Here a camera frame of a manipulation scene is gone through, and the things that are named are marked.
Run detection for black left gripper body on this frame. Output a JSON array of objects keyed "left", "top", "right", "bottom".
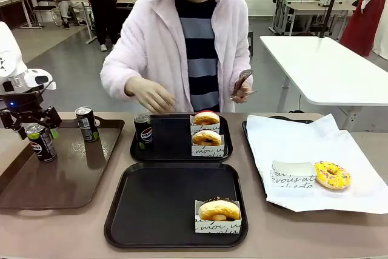
[{"left": 0, "top": 90, "right": 47, "bottom": 118}]

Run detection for black Pepsi can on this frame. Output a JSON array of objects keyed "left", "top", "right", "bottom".
[
  {"left": 133, "top": 113, "right": 153, "bottom": 152},
  {"left": 75, "top": 106, "right": 100, "bottom": 143},
  {"left": 25, "top": 123, "right": 58, "bottom": 163}
]

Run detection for red topped donut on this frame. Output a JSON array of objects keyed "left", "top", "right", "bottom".
[{"left": 193, "top": 110, "right": 221, "bottom": 127}]

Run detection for glazed donut with dark filling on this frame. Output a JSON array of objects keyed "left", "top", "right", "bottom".
[{"left": 191, "top": 129, "right": 223, "bottom": 147}]

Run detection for chocolate topped glazed donut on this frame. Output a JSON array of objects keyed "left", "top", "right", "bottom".
[{"left": 198, "top": 199, "right": 241, "bottom": 222}]

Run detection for dark metal tongs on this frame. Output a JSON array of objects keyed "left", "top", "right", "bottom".
[{"left": 229, "top": 69, "right": 258, "bottom": 102}]

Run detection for person's right forearm pink sleeve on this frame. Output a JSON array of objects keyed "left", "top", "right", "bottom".
[{"left": 99, "top": 54, "right": 145, "bottom": 99}]

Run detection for person's left forearm pink sleeve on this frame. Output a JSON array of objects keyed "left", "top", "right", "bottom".
[{"left": 238, "top": 49, "right": 254, "bottom": 86}]

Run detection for person's right hand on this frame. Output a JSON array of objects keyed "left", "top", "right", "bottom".
[{"left": 125, "top": 76, "right": 176, "bottom": 114}]

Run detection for person's left hand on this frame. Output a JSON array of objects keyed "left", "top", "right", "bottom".
[{"left": 232, "top": 76, "right": 254, "bottom": 104}]

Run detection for brown plastic tray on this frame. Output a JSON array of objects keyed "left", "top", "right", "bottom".
[{"left": 0, "top": 118, "right": 125, "bottom": 210}]

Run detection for black office chair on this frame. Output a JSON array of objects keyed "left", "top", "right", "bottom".
[{"left": 33, "top": 0, "right": 59, "bottom": 27}]

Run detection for white background desk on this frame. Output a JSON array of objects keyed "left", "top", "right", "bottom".
[{"left": 0, "top": 0, "right": 36, "bottom": 31}]

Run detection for small black plastic tray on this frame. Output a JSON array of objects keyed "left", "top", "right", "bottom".
[{"left": 130, "top": 113, "right": 233, "bottom": 163}]

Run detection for standing person in black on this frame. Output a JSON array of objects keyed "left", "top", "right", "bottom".
[{"left": 77, "top": 0, "right": 125, "bottom": 52}]

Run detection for large black plastic tray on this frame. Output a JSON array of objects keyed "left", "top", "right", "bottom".
[{"left": 104, "top": 161, "right": 249, "bottom": 249}]

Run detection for person in pink fleece jacket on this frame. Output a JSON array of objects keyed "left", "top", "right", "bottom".
[{"left": 99, "top": 0, "right": 254, "bottom": 113}]

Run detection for white paper sheet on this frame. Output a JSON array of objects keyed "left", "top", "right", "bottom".
[{"left": 246, "top": 113, "right": 388, "bottom": 215}]

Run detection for empty white script paper box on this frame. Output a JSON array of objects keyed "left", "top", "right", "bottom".
[{"left": 270, "top": 160, "right": 317, "bottom": 193}]

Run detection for grey background workbench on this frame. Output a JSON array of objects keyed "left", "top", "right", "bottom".
[{"left": 271, "top": 0, "right": 356, "bottom": 37}]

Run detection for white folding table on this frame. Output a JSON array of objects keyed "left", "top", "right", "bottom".
[{"left": 259, "top": 35, "right": 388, "bottom": 129}]

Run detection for yellow frosted donut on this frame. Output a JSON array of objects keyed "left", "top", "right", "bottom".
[{"left": 313, "top": 160, "right": 352, "bottom": 190}]

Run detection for black tripod pole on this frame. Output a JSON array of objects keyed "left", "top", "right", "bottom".
[{"left": 318, "top": 0, "right": 347, "bottom": 39}]

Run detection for red dress on mannequin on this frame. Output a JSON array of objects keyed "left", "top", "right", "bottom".
[{"left": 339, "top": 0, "right": 388, "bottom": 57}]

